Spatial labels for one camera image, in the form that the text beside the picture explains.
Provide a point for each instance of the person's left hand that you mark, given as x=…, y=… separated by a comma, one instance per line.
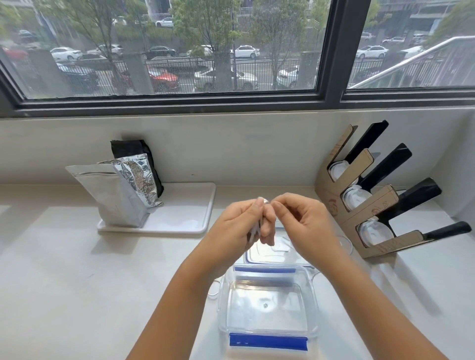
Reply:
x=230, y=237

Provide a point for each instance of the person's right hand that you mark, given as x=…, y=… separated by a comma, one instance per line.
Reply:
x=311, y=230

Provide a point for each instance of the clear container lid blue seal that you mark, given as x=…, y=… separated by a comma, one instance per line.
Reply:
x=267, y=256

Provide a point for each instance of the clear plastic container blue clips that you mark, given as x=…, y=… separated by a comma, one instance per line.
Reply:
x=267, y=308

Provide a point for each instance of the person's left forearm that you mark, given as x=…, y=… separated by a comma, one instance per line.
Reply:
x=174, y=315

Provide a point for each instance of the person's right forearm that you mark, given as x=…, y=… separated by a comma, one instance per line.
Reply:
x=371, y=308

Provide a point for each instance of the cardboard cup dispenser rack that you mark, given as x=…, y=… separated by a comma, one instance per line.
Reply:
x=326, y=181

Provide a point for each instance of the white cup lid stack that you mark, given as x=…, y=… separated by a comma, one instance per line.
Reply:
x=375, y=234
x=355, y=198
x=338, y=171

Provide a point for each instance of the white rectangular tray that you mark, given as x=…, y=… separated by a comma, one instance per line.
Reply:
x=185, y=211

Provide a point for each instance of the silver foil bag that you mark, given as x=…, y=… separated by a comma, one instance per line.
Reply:
x=107, y=196

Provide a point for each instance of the black bag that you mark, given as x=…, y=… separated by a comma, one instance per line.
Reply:
x=133, y=148

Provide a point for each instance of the beige car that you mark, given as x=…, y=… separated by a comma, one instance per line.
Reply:
x=245, y=79

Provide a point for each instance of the red car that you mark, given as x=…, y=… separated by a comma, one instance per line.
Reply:
x=163, y=79

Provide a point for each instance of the white stair railing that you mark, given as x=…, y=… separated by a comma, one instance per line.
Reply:
x=408, y=58

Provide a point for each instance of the black window frame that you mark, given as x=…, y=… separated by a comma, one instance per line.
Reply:
x=339, y=55

